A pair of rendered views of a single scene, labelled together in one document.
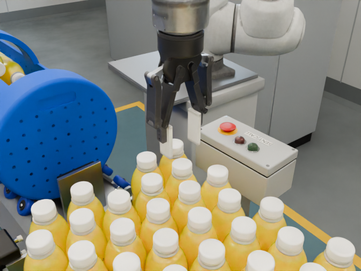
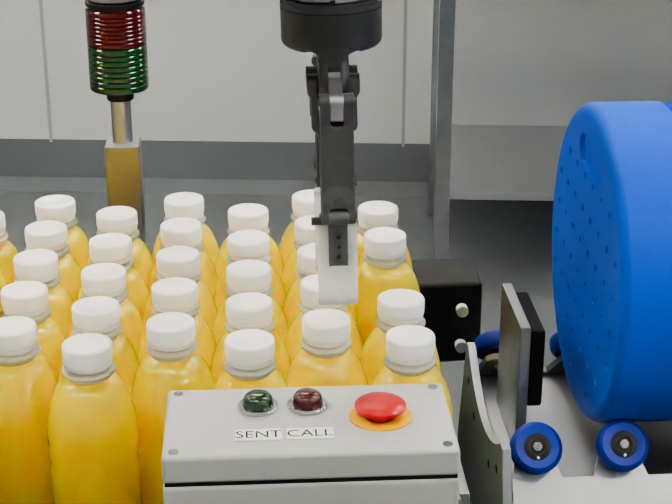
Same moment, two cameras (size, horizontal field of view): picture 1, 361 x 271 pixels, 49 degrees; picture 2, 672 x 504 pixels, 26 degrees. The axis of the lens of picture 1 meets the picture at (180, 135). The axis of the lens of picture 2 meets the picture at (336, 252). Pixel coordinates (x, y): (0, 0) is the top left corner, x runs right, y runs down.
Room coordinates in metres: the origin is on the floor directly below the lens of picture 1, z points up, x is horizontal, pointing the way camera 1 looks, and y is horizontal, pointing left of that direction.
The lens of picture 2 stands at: (1.28, -0.83, 1.59)
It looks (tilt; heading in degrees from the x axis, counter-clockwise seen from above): 22 degrees down; 128
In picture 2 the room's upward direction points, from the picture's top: straight up
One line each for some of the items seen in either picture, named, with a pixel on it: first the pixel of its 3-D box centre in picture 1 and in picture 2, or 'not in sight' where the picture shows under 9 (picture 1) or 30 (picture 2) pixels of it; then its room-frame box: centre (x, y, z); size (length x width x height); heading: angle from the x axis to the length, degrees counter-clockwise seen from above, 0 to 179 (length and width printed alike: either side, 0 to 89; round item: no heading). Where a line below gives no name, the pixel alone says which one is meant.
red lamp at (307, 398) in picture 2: (239, 139); (307, 398); (0.70, -0.12, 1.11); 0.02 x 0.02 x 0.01
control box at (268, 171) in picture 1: (243, 157); (309, 478); (0.71, -0.14, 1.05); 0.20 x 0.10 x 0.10; 42
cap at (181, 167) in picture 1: (181, 167); (326, 328); (0.62, 0.00, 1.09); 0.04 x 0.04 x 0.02
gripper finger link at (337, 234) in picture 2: (201, 111); (338, 236); (0.66, -0.04, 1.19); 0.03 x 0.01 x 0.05; 131
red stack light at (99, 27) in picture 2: not in sight; (116, 24); (0.15, 0.23, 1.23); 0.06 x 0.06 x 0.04
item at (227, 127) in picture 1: (228, 127); (380, 408); (0.75, -0.10, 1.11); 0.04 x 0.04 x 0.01
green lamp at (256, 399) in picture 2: (252, 146); (257, 400); (0.67, -0.15, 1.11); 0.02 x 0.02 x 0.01
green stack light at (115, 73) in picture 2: not in sight; (118, 65); (0.15, 0.23, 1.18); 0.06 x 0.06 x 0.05
